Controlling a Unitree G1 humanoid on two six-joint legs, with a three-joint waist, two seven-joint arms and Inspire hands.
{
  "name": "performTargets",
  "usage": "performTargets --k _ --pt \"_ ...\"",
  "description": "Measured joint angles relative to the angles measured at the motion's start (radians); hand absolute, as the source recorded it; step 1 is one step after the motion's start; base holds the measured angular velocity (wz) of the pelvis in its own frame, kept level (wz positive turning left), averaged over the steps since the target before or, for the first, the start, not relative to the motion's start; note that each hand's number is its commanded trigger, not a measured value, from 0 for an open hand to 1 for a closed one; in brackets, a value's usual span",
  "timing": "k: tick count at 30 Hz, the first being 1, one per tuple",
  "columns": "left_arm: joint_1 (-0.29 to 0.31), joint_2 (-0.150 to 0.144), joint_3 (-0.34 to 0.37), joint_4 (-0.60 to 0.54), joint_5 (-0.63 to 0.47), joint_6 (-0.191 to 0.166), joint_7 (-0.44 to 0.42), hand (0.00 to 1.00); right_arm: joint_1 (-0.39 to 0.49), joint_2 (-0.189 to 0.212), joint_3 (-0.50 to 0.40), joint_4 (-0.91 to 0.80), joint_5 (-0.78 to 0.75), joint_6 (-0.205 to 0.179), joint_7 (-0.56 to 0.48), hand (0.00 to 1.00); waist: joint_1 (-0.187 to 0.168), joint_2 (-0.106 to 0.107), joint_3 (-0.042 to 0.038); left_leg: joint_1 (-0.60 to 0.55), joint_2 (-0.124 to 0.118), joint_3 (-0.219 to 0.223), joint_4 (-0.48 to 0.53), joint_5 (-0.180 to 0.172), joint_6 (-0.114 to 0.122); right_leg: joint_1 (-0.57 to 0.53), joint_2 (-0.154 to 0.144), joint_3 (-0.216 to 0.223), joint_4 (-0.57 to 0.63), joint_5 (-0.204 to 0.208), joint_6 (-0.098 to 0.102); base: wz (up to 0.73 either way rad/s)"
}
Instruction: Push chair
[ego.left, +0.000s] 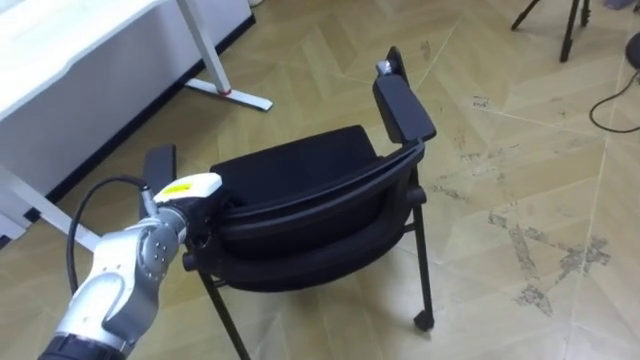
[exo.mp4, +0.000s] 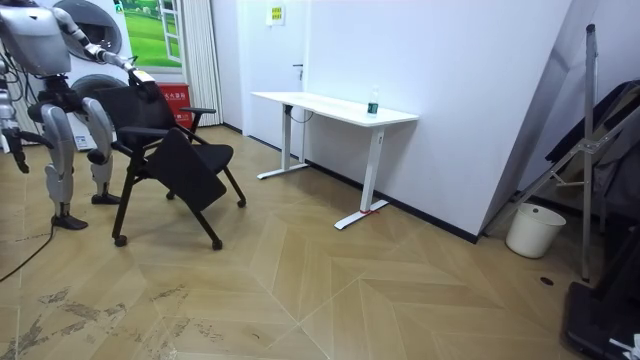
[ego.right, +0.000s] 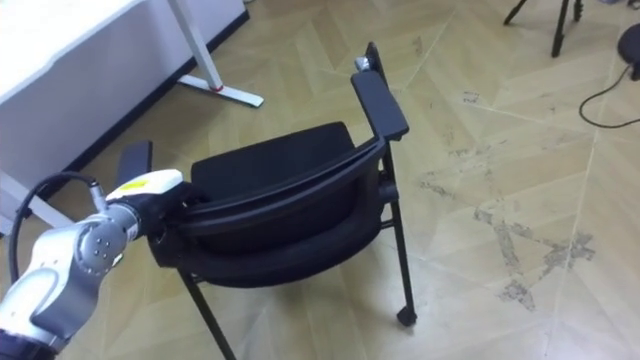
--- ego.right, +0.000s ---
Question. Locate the white desk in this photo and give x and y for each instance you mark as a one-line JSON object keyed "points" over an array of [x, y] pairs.
{"points": [[75, 50]]}

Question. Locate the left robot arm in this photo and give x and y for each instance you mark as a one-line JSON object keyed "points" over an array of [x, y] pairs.
{"points": [[65, 270]]}

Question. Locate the black office chair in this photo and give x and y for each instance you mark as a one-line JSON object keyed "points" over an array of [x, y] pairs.
{"points": [[280, 200]]}

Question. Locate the black tripod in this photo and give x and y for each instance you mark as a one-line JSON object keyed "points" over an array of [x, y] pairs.
{"points": [[560, 22]]}

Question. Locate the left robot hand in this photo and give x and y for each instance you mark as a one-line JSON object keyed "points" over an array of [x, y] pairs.
{"points": [[150, 195]]}

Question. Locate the black round device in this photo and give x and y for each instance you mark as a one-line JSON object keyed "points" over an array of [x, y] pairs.
{"points": [[630, 47]]}

